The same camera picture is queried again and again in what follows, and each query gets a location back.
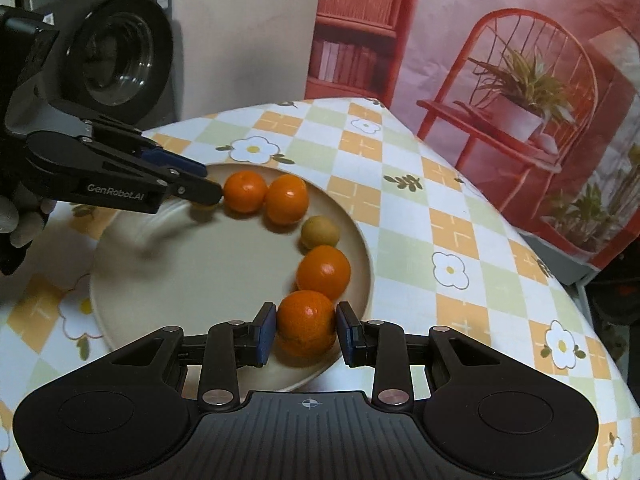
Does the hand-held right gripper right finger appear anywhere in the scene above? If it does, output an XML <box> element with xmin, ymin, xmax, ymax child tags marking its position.
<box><xmin>335</xmin><ymin>301</ymin><xmax>502</xmax><ymax>412</ymax></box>

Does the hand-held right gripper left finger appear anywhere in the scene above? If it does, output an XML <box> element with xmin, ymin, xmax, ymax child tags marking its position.
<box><xmin>106</xmin><ymin>302</ymin><xmax>277</xmax><ymax>412</ymax></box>

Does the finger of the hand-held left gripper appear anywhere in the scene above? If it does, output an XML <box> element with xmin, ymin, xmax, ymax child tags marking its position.
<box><xmin>164</xmin><ymin>174</ymin><xmax>224</xmax><ymax>209</ymax></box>
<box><xmin>80</xmin><ymin>119</ymin><xmax>208</xmax><ymax>178</ymax></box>

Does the orange tangerine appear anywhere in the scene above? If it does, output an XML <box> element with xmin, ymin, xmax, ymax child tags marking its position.
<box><xmin>296</xmin><ymin>246</ymin><xmax>352</xmax><ymax>301</ymax></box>
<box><xmin>222</xmin><ymin>171</ymin><xmax>268</xmax><ymax>213</ymax></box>
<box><xmin>264</xmin><ymin>175</ymin><xmax>310</xmax><ymax>226</ymax></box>
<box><xmin>276</xmin><ymin>290</ymin><xmax>338</xmax><ymax>358</ymax></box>

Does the beige plate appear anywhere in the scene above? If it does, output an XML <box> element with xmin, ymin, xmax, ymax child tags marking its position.
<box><xmin>90</xmin><ymin>162</ymin><xmax>376</xmax><ymax>392</ymax></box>

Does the small yellow-green fruit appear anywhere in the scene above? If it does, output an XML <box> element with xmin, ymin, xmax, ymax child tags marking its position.
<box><xmin>300</xmin><ymin>216</ymin><xmax>341</xmax><ymax>252</ymax></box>

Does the person's left hand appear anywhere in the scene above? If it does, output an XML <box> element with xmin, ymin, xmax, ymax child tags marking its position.
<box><xmin>0</xmin><ymin>180</ymin><xmax>57</xmax><ymax>276</ymax></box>

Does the grey washing machine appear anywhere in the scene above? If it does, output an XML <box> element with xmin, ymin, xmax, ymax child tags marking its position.
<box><xmin>20</xmin><ymin>0</ymin><xmax>188</xmax><ymax>128</ymax></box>

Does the printed pink backdrop cloth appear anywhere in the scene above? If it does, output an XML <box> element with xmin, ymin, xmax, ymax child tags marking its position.
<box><xmin>305</xmin><ymin>0</ymin><xmax>640</xmax><ymax>273</ymax></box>

